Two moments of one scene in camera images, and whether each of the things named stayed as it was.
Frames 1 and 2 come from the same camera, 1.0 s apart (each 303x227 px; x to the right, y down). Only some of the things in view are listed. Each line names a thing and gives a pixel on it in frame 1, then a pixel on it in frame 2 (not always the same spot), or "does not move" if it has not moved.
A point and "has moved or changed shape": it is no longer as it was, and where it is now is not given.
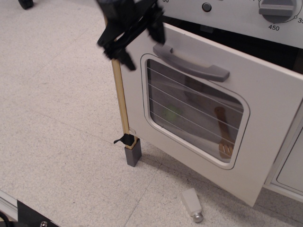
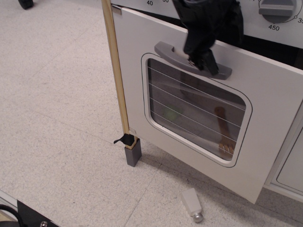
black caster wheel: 26,4 does not move
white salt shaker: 192,205 does not move
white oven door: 219,115 does not move
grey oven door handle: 211,73 has moved or changed shape
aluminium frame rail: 8,205 does not move
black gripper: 125,20 -> 206,21
